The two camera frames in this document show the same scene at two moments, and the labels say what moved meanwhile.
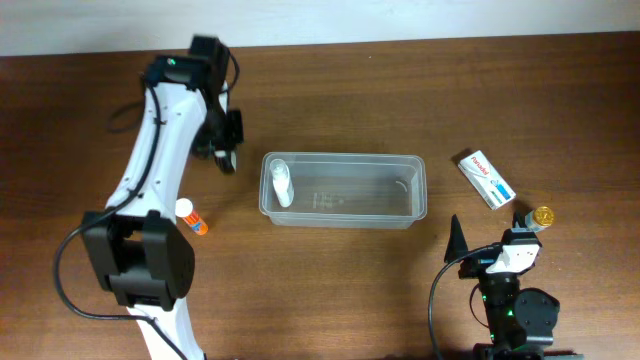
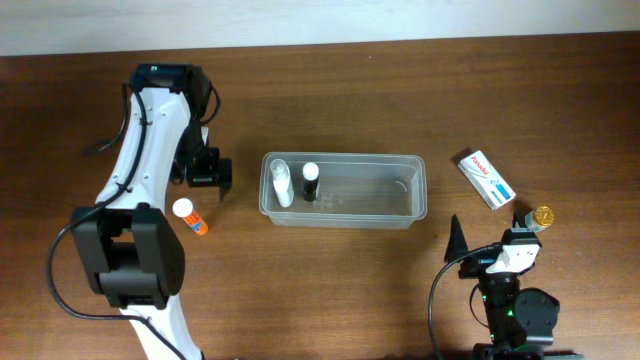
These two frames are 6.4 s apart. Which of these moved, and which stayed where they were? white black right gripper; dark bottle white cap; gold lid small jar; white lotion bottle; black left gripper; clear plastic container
Moved: dark bottle white cap; black left gripper
Stayed: clear plastic container; white lotion bottle; white black right gripper; gold lid small jar
